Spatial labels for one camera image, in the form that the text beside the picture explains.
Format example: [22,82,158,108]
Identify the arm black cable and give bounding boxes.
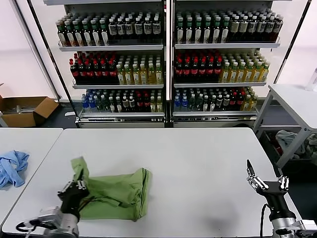
[259,203,272,238]
[16,219,40,233]

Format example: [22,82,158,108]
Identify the dark storage crate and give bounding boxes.
[261,130,317,162]

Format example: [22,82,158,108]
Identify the grey metal drinks shelf unit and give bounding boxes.
[170,0,293,129]
[43,0,171,129]

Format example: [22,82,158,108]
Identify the grey crumpled cloth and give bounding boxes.
[306,133,317,153]
[275,130,307,160]

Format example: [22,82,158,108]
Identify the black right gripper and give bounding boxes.
[246,160,297,220]

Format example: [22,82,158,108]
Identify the dark bottle green cap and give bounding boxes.
[65,20,75,47]
[100,19,109,46]
[185,17,194,44]
[212,16,222,44]
[203,17,213,44]
[194,17,204,44]
[91,19,101,47]
[221,17,230,44]
[176,17,185,44]
[57,21,66,47]
[83,20,92,47]
[73,20,84,47]

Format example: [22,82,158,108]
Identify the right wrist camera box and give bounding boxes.
[295,219,317,233]

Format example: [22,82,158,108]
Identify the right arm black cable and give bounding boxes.
[259,203,272,238]

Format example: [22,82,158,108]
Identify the black slanted pole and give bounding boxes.
[26,0,82,129]
[272,0,313,84]

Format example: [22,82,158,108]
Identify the white table grey legs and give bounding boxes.
[252,83,317,174]

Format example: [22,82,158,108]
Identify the dark bottle beige label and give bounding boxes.
[230,16,240,42]
[239,16,249,42]

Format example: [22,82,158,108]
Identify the metal rods bundle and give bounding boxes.
[16,105,34,115]

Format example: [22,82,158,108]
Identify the clear plastic bottle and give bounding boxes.
[306,72,317,92]

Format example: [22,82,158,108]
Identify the green T-shirt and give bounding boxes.
[70,156,153,223]

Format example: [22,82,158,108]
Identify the yellow tea bottle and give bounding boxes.
[124,64,133,85]
[229,62,238,84]
[245,62,255,83]
[148,63,157,85]
[132,64,141,85]
[156,63,164,85]
[140,64,149,85]
[254,62,263,83]
[262,62,270,83]
[116,64,125,85]
[237,62,246,83]
[221,62,230,84]

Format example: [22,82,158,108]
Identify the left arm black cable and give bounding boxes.
[16,219,40,233]

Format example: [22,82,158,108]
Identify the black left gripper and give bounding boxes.
[57,171,87,214]

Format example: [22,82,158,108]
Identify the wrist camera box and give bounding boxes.
[295,219,317,233]
[38,207,62,224]

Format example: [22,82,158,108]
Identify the grey slanted pole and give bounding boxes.
[9,0,61,103]

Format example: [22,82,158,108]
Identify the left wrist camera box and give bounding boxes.
[38,207,62,224]

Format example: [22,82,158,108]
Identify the cola bottle red cap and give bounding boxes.
[198,59,207,84]
[174,59,183,84]
[182,59,191,84]
[69,59,79,84]
[109,60,118,84]
[86,60,94,84]
[190,59,199,84]
[78,60,87,84]
[94,60,102,84]
[214,59,222,83]
[206,59,215,84]
[101,60,110,84]

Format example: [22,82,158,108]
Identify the dark bottle white label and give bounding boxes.
[266,17,275,42]
[143,16,153,41]
[249,17,258,42]
[134,17,144,41]
[275,17,284,42]
[116,17,126,41]
[257,18,267,42]
[152,16,161,41]
[108,18,117,41]
[125,17,134,41]

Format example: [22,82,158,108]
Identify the crumpled blue cloth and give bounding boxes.
[0,150,30,191]

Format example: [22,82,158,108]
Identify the open cardboard box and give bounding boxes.
[0,96,60,128]

